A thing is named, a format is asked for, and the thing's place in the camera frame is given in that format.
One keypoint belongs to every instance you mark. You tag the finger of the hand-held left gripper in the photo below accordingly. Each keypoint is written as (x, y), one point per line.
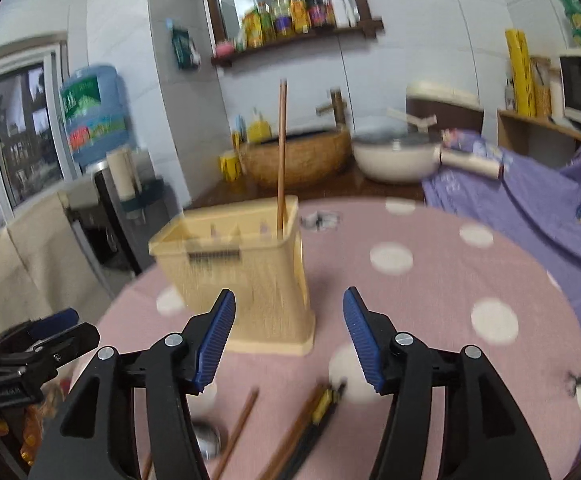
(70, 340)
(53, 321)

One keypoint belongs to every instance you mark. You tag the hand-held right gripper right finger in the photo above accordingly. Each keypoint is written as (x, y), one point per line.
(360, 340)

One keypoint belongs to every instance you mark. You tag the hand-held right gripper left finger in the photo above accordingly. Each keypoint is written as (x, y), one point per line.
(215, 340)

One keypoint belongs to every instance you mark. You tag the beige plastic utensil holder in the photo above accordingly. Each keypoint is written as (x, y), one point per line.
(270, 280)

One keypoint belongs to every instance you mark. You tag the metal spoon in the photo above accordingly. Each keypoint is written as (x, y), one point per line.
(208, 440)

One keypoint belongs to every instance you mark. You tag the beige cloth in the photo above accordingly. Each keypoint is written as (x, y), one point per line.
(35, 260)

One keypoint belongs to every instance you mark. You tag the pink polka dot tablecloth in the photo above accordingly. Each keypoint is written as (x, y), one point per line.
(420, 310)

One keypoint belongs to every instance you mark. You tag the brown chopstick pair with black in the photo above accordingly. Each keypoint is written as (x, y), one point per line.
(328, 402)

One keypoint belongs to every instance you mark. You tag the water dispenser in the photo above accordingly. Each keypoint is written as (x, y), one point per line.
(115, 240)

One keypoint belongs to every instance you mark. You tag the yellow box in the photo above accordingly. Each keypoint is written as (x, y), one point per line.
(230, 167)

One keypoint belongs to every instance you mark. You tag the white pan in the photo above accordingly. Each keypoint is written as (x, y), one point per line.
(395, 162)

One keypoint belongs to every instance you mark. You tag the woven basin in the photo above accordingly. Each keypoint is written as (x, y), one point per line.
(310, 160)

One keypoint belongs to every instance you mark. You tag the glass door cabinet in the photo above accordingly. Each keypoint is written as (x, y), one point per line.
(20, 135)

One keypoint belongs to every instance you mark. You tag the blue water jug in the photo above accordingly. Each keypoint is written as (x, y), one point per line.
(95, 115)

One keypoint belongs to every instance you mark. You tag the yellow bottle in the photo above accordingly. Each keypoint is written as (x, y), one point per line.
(259, 127)

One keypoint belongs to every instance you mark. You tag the white rice paddle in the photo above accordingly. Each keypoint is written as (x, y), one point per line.
(415, 120)

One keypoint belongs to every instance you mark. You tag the purple floral cloth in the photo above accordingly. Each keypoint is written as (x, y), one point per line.
(545, 200)

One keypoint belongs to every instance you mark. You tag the bamboo faucet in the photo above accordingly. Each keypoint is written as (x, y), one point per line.
(335, 107)

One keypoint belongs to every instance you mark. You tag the brown and white rice cooker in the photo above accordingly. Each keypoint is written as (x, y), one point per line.
(450, 105)

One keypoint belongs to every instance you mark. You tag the wooden cabinet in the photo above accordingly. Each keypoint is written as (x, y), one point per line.
(530, 135)

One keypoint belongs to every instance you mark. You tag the pink sponge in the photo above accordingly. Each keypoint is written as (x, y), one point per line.
(224, 48)

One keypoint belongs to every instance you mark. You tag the green hanging packet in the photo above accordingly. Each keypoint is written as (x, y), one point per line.
(185, 45)

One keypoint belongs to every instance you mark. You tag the yellow roll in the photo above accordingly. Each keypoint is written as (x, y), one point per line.
(520, 75)

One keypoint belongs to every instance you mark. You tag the dark wooden mirror shelf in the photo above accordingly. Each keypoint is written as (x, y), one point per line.
(365, 10)

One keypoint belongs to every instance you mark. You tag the row of bottles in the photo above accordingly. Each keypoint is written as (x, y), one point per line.
(295, 15)

